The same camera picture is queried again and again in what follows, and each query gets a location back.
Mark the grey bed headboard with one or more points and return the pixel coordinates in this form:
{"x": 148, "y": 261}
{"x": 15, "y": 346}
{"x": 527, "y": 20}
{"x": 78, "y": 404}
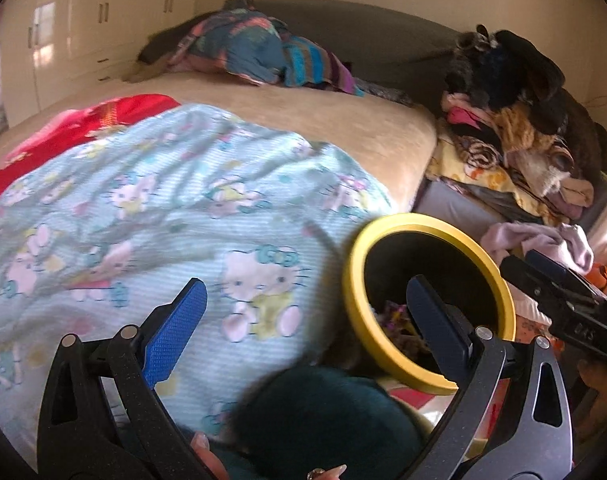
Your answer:
{"x": 383, "y": 35}

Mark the yellow rimmed trash bin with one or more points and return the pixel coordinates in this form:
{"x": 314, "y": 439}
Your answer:
{"x": 356, "y": 290}

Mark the lilac cloth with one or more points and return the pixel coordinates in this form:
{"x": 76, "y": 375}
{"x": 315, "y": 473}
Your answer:
{"x": 543, "y": 242}

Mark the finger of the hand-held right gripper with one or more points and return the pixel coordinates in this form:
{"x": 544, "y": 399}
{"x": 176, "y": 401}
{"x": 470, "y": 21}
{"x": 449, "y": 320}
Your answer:
{"x": 533, "y": 282}
{"x": 558, "y": 272}

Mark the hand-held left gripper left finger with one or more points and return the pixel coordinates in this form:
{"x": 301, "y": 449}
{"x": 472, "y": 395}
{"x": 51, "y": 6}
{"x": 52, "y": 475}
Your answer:
{"x": 176, "y": 330}

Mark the red blanket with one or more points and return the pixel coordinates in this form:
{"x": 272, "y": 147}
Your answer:
{"x": 123, "y": 110}

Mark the brown cloth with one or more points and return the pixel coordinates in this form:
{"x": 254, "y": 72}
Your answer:
{"x": 153, "y": 57}

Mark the pile of clothes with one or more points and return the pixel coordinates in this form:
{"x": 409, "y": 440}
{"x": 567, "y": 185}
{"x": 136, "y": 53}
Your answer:
{"x": 523, "y": 125}

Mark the person's left hand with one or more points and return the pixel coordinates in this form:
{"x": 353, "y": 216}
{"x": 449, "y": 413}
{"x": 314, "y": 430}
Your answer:
{"x": 208, "y": 460}

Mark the dark green fuzzy clothing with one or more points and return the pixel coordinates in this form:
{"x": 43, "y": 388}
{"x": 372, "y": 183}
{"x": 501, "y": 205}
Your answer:
{"x": 328, "y": 420}

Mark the purple candy wrapper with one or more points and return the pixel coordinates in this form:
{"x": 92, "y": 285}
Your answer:
{"x": 398, "y": 317}

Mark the beige bed sheet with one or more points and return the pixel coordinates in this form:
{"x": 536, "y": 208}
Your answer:
{"x": 333, "y": 120}

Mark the blue floral quilt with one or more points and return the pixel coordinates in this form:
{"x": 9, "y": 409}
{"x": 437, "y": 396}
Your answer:
{"x": 253, "y": 45}

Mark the cream glossy wardrobe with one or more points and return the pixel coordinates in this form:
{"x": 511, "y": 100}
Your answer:
{"x": 83, "y": 35}

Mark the pink blanket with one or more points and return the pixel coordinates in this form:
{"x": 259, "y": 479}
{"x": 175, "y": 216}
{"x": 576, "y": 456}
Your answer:
{"x": 53, "y": 132}

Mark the light blue cartoon cat blanket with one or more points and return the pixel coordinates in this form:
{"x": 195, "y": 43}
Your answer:
{"x": 158, "y": 210}

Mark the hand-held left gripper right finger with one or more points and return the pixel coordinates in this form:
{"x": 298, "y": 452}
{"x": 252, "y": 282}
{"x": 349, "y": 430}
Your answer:
{"x": 433, "y": 325}

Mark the person's right hand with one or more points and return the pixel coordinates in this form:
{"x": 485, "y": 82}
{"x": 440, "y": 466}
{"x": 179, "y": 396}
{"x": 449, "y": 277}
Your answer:
{"x": 596, "y": 390}

